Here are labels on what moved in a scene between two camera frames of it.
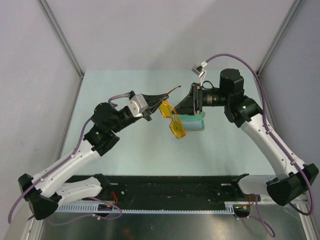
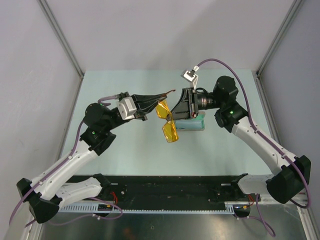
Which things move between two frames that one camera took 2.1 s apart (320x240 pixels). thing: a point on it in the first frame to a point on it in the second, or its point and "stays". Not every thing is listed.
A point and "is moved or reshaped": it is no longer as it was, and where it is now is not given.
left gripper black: (154, 101) stays
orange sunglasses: (176, 126) is moved or reshaped
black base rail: (157, 191) stays
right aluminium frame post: (287, 23) stays
